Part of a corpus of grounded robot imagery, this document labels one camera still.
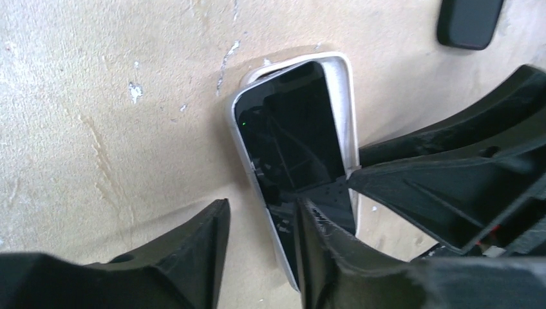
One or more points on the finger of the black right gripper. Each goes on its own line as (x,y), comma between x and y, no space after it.
(489,192)
(516,99)

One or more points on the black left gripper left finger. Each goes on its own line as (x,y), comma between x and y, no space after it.
(182,268)

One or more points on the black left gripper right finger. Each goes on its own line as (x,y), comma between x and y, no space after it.
(336,270)

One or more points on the black phone case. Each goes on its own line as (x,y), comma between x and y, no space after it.
(468,24)

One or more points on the black phone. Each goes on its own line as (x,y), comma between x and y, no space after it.
(290,136)

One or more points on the white phone case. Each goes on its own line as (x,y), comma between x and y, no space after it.
(343,106)

